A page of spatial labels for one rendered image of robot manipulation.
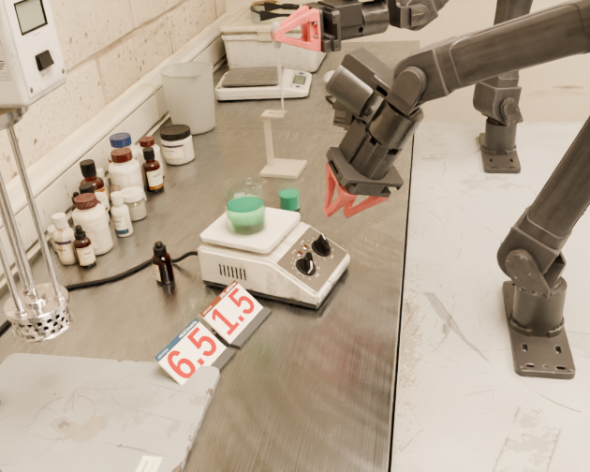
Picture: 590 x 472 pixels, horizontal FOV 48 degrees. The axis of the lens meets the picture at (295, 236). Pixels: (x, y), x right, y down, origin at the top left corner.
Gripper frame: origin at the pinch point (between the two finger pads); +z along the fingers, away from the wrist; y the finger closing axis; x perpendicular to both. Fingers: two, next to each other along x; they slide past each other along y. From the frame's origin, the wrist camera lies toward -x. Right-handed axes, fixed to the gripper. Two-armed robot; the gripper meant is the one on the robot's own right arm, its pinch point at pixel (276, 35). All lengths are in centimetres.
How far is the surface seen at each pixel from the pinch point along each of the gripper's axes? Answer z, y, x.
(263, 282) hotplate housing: 15.6, 26.2, 28.5
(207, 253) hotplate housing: 21.6, 19.2, 25.3
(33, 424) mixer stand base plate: 50, 38, 30
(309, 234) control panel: 5.8, 21.4, 25.7
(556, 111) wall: -127, -67, 59
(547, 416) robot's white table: -4, 63, 32
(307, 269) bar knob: 9.8, 29.3, 26.3
